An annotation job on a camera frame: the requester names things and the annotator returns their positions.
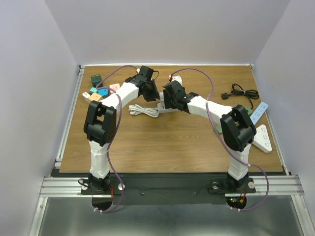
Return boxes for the pink cube adapter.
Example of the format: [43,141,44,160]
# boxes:
[109,83,120,91]

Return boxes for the blue square adapter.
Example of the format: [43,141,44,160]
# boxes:
[98,88,109,97]

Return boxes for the dark green charger plug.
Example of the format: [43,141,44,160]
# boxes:
[91,74,102,87]

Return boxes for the teal usb charger plug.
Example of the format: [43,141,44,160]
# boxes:
[89,87,98,95]

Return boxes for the orange cube adapter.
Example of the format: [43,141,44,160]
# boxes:
[88,92,103,102]

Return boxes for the dark green power strip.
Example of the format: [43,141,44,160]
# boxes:
[214,106,254,135]

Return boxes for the white square adapter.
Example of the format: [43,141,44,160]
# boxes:
[82,92,91,100]

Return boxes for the light blue power strip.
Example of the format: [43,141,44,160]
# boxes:
[250,102,268,125]

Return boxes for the white triangular power strip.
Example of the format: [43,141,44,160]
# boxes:
[252,124,272,153]

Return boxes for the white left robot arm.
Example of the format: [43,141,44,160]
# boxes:
[83,66,160,194]

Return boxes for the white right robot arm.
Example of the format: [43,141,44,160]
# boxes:
[163,81,256,192]

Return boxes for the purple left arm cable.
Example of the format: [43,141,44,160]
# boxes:
[94,64,140,214]

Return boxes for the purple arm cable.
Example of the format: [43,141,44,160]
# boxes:
[94,64,140,214]
[169,68,270,212]

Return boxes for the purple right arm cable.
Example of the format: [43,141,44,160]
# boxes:
[169,68,270,212]

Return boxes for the aluminium left side rail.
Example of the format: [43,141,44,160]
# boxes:
[54,65,86,169]

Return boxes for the aluminium rail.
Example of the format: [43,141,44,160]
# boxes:
[40,175,304,198]
[54,65,86,169]

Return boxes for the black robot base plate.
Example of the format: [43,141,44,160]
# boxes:
[78,174,256,209]

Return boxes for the aluminium front rail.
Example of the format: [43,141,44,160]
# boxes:
[40,175,304,198]

